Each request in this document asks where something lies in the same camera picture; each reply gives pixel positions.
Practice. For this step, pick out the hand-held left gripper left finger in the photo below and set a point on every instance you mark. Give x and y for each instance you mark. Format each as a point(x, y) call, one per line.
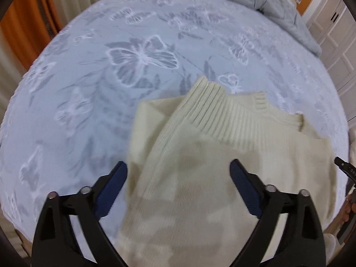
point(111, 192)

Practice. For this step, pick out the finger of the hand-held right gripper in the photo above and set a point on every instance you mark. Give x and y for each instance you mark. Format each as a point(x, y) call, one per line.
point(346, 168)

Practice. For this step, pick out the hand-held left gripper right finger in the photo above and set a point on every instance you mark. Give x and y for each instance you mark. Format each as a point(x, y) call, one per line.
point(246, 192)

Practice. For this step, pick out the cream knit cardigan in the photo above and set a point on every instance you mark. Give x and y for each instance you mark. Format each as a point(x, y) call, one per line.
point(228, 178)

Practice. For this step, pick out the person's right hand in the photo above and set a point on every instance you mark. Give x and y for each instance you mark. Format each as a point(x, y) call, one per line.
point(351, 212)

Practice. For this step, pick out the bed with butterfly sheet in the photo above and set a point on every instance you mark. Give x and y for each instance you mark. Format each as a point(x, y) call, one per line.
point(125, 69)

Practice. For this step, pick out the white wardrobe doors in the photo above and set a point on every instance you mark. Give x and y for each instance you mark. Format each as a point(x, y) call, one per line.
point(333, 33)

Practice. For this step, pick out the grey duvet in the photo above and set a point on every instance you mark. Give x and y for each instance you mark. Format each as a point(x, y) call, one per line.
point(258, 0)

